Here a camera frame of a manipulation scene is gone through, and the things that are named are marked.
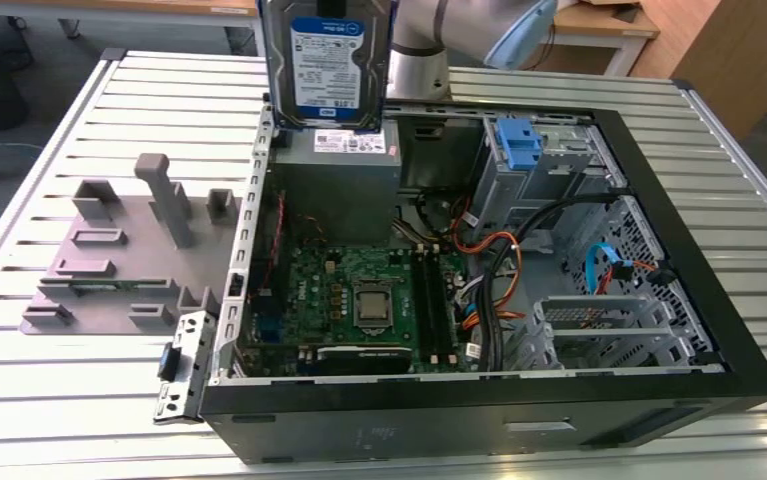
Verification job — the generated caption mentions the silver CPU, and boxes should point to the silver CPU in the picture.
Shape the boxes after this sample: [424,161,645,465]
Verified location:
[355,292,392,321]

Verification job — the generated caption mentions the green RAM stick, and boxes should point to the green RAM stick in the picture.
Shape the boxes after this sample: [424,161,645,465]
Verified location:
[64,279,166,295]

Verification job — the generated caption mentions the black graphics card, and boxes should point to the black graphics card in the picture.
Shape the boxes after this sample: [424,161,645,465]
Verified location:
[314,343,416,377]

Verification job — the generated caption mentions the hard disk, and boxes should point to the hard disk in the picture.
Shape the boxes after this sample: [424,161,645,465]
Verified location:
[254,0,399,133]

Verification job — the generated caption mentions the red twisted fan wire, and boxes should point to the red twisted fan wire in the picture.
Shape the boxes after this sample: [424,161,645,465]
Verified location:
[256,191,290,297]

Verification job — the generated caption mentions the wooden cabinet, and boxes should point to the wooden cabinet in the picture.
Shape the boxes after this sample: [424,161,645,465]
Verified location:
[669,0,767,144]

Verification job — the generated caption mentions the silver disk bay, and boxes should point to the silver disk bay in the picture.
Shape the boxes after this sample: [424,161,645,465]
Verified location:
[530,293,722,372]

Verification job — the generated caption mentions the yellow power wire bundle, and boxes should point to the yellow power wire bundle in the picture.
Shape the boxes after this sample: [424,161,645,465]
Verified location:
[392,218,456,247]

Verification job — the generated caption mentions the silver optical drive cage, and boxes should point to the silver optical drive cage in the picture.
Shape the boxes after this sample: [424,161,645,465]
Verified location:
[474,114,630,237]

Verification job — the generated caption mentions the thin multicoloured fan wire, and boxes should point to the thin multicoloured fan wire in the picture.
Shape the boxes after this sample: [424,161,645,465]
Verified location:
[294,213,330,247]

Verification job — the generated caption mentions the silver expansion slot bracket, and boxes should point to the silver expansion slot bracket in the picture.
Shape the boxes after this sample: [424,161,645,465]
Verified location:
[151,309,219,426]

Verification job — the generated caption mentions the grey power supply unit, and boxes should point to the grey power supply unit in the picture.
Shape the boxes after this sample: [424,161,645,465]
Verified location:
[267,119,403,247]

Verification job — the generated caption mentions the black open PC case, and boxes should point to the black open PC case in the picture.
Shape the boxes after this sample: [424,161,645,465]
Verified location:
[151,91,767,465]

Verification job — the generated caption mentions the white framed wooden desk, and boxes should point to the white framed wooden desk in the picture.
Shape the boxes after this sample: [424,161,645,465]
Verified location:
[55,0,262,56]
[542,0,663,77]

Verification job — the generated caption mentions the orange red power wires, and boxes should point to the orange red power wires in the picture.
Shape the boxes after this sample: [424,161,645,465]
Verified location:
[454,232,526,331]

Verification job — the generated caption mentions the green motherboard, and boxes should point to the green motherboard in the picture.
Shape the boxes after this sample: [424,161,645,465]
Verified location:
[235,243,486,377]

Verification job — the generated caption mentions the blue plastic drive latch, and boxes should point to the blue plastic drive latch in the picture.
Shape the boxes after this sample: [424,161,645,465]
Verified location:
[496,117,545,172]

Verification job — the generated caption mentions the CPU socket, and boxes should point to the CPU socket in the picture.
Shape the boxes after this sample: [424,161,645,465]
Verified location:
[348,278,399,339]

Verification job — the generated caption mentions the grey parts rack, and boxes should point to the grey parts rack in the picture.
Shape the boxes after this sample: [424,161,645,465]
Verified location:
[15,152,251,339]

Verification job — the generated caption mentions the disk power wire black connector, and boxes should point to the disk power wire black connector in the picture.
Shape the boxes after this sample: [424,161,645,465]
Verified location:
[610,258,678,288]

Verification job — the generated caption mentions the blue SATA wire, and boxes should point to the blue SATA wire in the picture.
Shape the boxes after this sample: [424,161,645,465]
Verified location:
[583,240,633,298]

